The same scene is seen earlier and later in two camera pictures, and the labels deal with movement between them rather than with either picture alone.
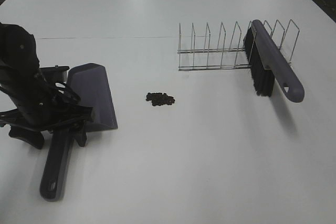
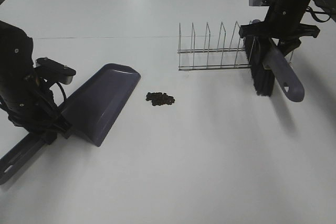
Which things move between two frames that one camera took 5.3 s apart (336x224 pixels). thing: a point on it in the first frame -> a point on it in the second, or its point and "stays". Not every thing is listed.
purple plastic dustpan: (90, 82) -> (91, 109)
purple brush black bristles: (267, 61) stays
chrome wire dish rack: (235, 57) stays
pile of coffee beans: (157, 98) stays
